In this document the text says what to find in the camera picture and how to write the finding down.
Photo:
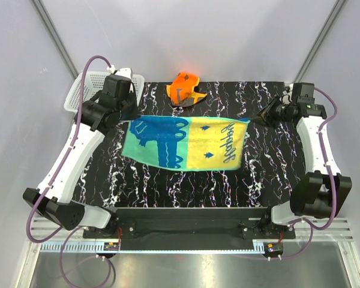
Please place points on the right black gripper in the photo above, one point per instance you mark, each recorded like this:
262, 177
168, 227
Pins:
261, 113

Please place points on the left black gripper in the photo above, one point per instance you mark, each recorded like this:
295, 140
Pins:
135, 113

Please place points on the orange grey towel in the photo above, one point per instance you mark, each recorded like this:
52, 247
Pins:
184, 90

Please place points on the yellow blue crocodile towel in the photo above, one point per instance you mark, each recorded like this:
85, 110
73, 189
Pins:
186, 143

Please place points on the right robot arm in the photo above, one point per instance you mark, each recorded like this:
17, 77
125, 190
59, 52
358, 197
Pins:
320, 194

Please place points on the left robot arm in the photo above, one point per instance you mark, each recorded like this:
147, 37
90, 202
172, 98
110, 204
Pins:
53, 197

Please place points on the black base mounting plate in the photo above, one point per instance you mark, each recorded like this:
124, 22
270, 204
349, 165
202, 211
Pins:
135, 223

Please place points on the right small connector board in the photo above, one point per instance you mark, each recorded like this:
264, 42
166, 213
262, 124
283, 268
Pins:
276, 247

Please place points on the small connector board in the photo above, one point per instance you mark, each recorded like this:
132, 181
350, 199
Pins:
111, 246
276, 247

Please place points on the left small connector board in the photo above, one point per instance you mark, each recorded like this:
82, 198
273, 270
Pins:
111, 246

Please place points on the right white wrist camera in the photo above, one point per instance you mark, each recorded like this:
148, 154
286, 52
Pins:
286, 97

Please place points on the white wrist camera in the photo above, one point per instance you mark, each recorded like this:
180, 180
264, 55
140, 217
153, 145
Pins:
124, 72
286, 97

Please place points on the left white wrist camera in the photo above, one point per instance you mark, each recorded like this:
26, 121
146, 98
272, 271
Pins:
124, 72

